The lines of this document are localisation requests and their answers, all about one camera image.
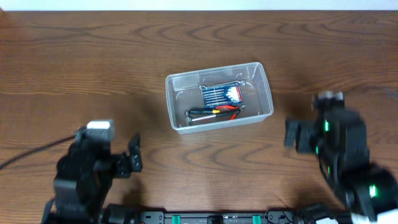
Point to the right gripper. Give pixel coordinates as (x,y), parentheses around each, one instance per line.
(306,127)

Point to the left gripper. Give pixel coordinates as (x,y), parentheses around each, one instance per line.
(123,168)

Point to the small claw hammer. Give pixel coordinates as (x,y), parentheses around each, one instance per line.
(189,120)

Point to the black yellow screwdriver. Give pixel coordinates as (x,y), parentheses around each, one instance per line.
(196,112)

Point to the red handled pliers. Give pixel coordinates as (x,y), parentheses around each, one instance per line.
(230,110)

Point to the blue precision screwdriver set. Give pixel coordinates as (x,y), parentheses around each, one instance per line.
(224,95)

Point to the small silver wrench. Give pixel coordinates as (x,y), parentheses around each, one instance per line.
(223,84)

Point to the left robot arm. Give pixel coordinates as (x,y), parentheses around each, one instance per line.
(77,201)

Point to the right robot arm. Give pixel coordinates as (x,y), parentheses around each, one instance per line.
(363,188)

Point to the clear plastic container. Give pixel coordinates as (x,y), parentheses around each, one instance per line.
(183,94)

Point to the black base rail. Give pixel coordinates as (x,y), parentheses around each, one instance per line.
(313,214)

